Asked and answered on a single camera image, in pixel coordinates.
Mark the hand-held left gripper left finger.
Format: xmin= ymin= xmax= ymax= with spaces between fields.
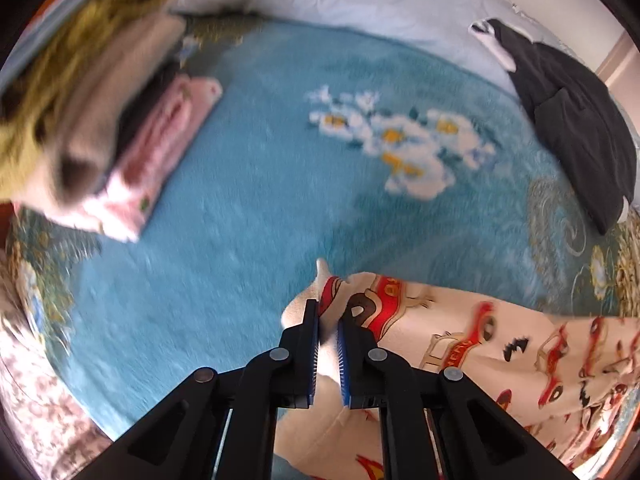
xmin=75 ymin=299 xmax=321 ymax=480

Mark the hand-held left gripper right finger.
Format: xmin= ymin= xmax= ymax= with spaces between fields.
xmin=337 ymin=319 xmax=578 ymax=480

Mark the cream car-print garment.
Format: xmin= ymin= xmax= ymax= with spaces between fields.
xmin=272 ymin=258 xmax=640 ymax=480

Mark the stack of folded clothes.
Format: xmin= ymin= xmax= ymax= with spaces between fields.
xmin=0 ymin=0 xmax=176 ymax=201

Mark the teal floral blanket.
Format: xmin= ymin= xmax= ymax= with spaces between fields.
xmin=5 ymin=12 xmax=640 ymax=480

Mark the pink folded cloth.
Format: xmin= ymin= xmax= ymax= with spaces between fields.
xmin=102 ymin=74 xmax=223 ymax=243

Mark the pink and brown floral blanket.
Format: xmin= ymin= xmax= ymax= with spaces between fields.
xmin=0 ymin=245 xmax=121 ymax=476

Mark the black folded garment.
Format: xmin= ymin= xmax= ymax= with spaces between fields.
xmin=100 ymin=62 xmax=181 ymax=181

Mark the dark navy garment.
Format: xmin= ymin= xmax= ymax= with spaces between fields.
xmin=469 ymin=18 xmax=638 ymax=236

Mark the beige folded garment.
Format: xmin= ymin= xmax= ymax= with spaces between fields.
xmin=15 ymin=12 xmax=188 ymax=231

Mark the light blue folded cloth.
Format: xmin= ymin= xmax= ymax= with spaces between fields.
xmin=0 ymin=0 xmax=141 ymax=91

